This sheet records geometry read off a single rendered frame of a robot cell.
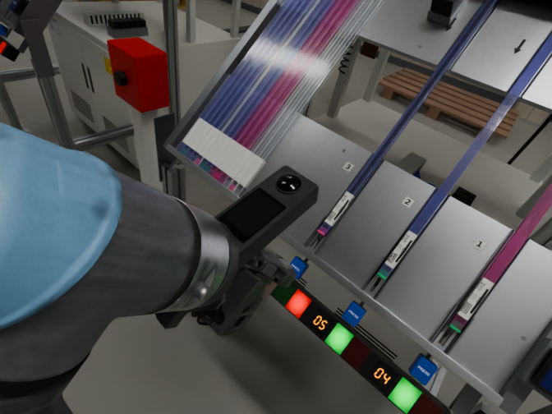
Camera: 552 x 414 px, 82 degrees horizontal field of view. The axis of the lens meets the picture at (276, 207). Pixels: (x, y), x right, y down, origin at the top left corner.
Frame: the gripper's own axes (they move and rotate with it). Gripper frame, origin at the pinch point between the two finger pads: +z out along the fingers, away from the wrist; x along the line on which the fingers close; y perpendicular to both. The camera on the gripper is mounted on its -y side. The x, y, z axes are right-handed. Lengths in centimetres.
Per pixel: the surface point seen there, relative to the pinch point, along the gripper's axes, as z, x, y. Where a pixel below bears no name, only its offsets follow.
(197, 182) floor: 98, -93, 6
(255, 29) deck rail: 8.2, -36.2, -32.9
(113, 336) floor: 50, -46, 60
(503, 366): 9.7, 28.7, -6.1
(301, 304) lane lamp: 10.9, 3.6, 4.6
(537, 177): 77, 30, -65
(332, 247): 9.8, 2.5, -5.7
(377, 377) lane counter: 10.9, 18.2, 5.5
